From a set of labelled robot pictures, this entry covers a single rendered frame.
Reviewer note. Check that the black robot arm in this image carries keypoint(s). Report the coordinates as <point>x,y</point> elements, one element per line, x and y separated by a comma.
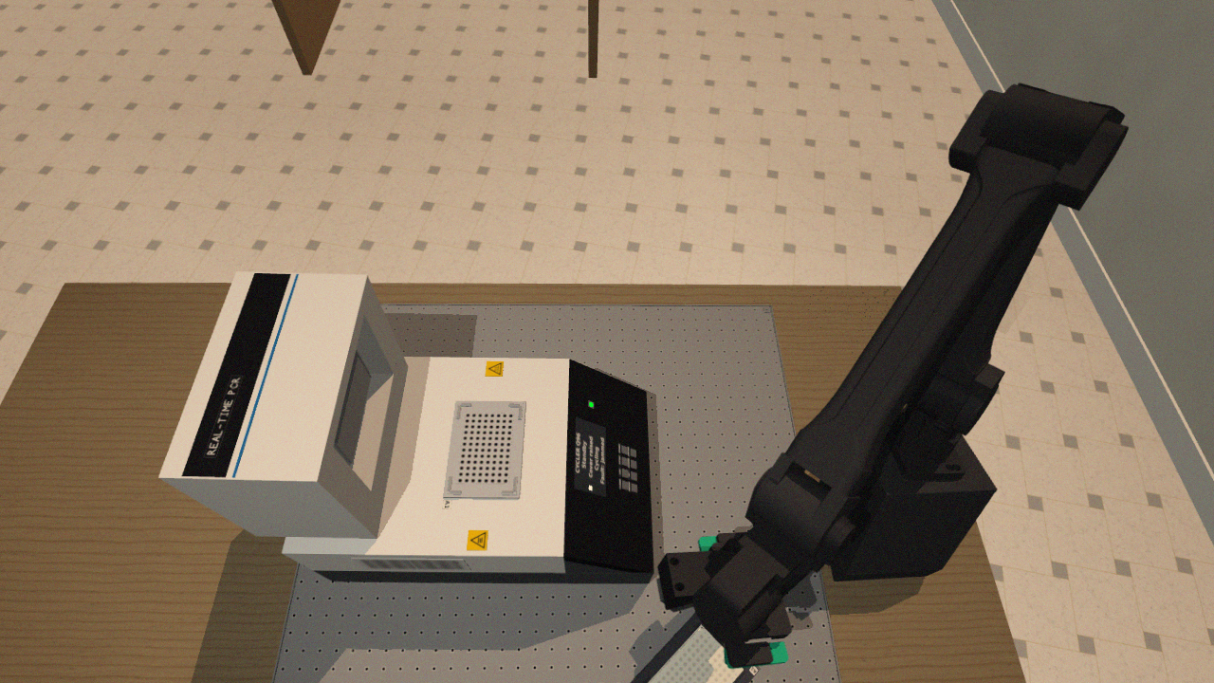
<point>995,228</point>

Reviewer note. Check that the white thermal cycler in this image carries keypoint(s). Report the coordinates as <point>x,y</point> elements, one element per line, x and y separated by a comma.
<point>463,470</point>

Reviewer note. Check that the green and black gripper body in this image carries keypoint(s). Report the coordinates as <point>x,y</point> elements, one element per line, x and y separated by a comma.
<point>776,625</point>

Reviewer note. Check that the white well plate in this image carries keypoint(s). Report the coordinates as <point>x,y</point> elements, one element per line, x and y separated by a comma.
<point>699,660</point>

